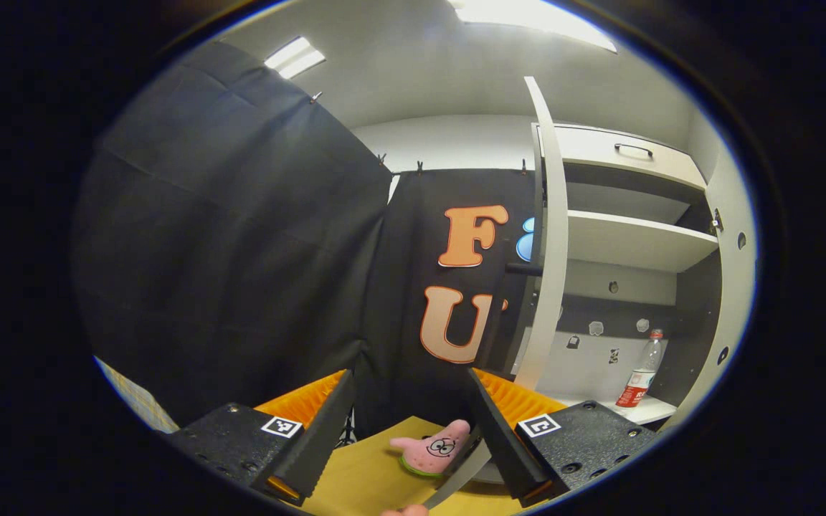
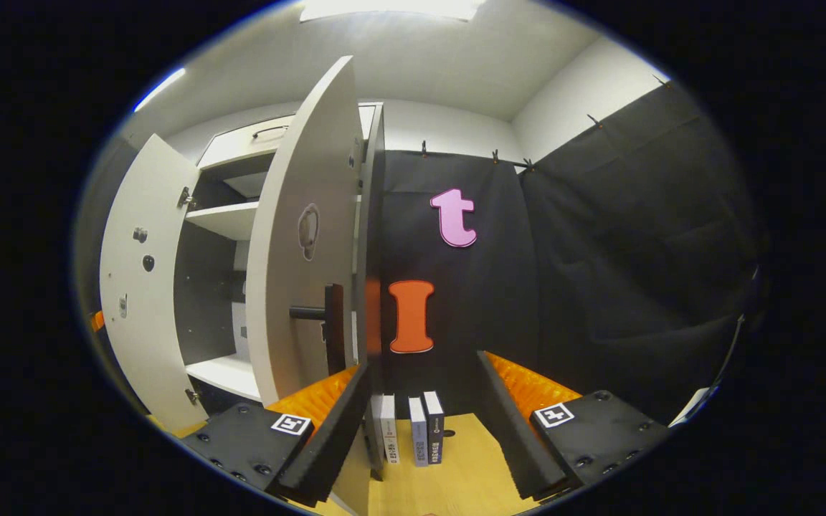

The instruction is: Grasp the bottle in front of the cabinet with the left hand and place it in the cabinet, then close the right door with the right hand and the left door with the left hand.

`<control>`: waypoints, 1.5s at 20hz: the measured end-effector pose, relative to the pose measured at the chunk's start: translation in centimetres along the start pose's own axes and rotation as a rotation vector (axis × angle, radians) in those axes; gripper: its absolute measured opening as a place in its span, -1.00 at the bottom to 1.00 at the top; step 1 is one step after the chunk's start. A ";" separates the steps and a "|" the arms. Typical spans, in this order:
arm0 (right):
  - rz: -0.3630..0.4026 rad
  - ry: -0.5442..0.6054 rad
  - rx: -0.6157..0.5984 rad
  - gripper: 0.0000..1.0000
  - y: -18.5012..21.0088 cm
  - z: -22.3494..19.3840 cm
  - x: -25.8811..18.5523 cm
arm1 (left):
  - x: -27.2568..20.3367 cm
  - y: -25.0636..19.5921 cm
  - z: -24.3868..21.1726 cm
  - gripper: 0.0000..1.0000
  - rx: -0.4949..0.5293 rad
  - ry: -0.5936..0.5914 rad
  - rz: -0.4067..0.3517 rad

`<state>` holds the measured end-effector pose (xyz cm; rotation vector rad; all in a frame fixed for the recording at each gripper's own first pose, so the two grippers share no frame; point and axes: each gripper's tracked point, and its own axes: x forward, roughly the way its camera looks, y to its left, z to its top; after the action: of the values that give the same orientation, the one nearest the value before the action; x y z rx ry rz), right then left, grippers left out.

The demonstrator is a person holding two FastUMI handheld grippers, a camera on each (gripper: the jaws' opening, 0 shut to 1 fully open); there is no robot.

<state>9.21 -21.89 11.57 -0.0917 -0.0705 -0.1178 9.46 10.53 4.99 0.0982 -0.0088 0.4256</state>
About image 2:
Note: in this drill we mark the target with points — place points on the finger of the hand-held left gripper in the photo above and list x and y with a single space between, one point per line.
97 321

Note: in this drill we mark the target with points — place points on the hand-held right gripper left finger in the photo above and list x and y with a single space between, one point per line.
327 430

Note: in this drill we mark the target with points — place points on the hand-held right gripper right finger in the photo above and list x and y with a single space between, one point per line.
510 430

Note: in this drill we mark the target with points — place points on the white book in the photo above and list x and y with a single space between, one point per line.
388 430

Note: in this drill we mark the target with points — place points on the black book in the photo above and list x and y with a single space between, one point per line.
434 426

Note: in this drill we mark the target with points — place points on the white open-front cabinet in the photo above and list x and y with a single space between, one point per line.
226 218

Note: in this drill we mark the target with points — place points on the white board with blue print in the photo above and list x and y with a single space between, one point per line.
692 405

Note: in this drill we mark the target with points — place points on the white cabinet drawer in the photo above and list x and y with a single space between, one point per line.
241 147

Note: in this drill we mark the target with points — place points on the ceiling light panel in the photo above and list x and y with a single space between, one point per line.
391 7
160 88

